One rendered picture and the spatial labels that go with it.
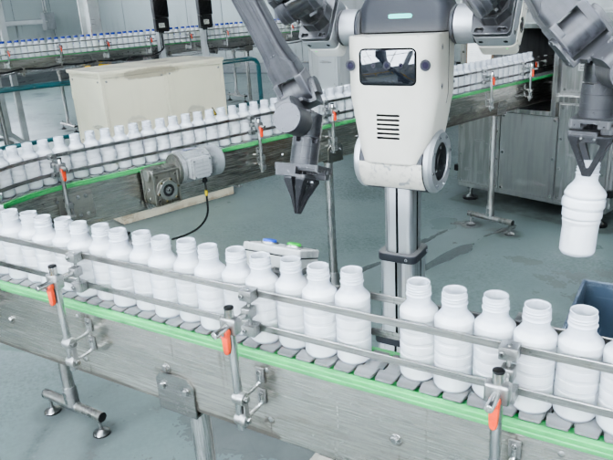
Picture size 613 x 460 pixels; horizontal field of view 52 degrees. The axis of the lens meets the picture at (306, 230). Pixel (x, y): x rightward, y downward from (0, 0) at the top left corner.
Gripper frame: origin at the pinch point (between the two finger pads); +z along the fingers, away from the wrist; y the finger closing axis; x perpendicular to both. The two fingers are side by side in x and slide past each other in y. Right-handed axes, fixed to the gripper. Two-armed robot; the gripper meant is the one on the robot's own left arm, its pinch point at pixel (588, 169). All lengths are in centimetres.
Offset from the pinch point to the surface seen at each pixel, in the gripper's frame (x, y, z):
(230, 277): 52, -35, 19
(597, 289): -0.1, 29.9, 34.4
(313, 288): 34, -34, 17
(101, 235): 87, -35, 17
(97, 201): 179, 34, 42
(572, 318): -5.6, -31.0, 13.5
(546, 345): -3.1, -32.5, 17.6
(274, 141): 156, 118, 32
